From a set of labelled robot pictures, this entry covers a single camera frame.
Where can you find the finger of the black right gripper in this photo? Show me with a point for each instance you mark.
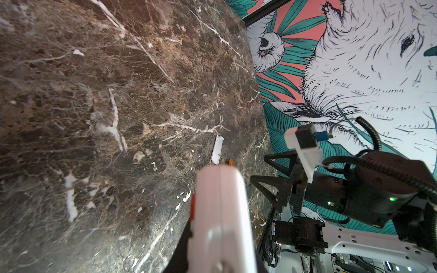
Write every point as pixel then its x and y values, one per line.
pixel 282 162
pixel 277 190

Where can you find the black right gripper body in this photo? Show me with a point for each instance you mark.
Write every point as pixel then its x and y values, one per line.
pixel 325 191

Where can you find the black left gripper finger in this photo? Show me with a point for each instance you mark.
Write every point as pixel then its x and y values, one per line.
pixel 179 263

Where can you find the white battery cover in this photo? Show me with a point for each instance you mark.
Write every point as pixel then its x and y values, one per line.
pixel 217 148

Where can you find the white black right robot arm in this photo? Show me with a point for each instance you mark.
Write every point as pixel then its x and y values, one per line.
pixel 374 212

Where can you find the black right corner frame post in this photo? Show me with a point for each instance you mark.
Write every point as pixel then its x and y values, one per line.
pixel 263 11

